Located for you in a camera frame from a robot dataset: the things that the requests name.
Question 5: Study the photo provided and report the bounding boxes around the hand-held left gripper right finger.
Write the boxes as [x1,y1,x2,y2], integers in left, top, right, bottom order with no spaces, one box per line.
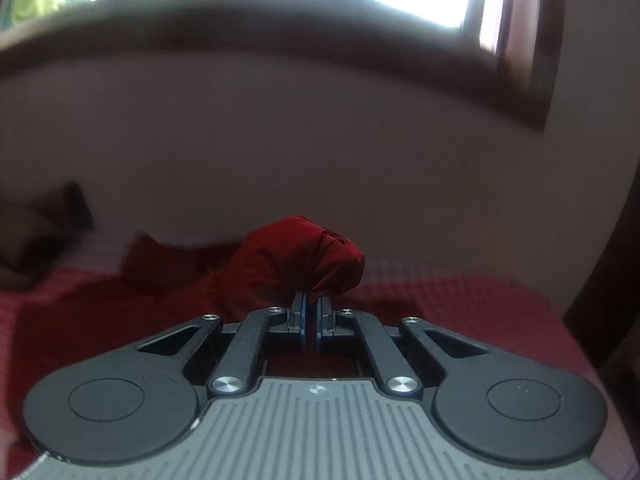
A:
[316,293,493,398]

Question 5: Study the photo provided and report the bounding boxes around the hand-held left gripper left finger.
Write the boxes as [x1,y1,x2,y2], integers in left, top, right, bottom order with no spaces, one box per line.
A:
[137,291,308,397]

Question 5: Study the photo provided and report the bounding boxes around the dark brown pillow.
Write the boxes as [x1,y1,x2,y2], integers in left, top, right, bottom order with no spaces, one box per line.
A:
[0,182,96,291]

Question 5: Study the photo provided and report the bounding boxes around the red puffer jacket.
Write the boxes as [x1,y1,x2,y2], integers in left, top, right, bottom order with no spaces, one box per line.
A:
[122,215,367,343]

